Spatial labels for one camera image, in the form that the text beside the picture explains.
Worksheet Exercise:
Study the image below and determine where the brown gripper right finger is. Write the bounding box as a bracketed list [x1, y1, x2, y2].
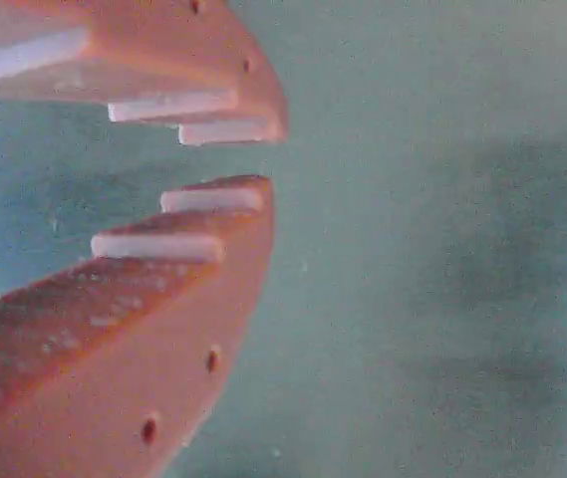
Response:
[0, 0, 290, 147]

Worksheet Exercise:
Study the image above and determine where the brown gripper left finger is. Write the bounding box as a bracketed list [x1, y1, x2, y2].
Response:
[0, 173, 276, 478]

